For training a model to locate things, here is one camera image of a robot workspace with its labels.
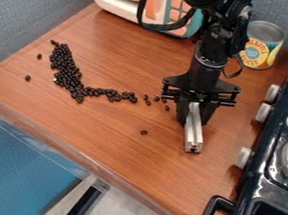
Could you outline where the silver metal bar tool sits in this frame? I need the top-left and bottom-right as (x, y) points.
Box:
(179, 100), (211, 155)

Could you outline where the toy stove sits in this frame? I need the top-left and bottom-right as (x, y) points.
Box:
(194, 28), (288, 215)

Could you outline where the yellow can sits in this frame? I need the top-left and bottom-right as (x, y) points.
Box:
(236, 17), (288, 74)

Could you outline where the toy microwave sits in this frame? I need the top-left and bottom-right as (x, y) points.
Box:
(80, 0), (210, 42)

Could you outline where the pile of black bits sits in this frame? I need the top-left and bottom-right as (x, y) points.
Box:
(18, 36), (180, 140)

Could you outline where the black cable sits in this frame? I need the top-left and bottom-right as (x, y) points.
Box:
(133, 0), (200, 38)

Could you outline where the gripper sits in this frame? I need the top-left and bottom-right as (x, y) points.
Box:
(155, 64), (246, 134)

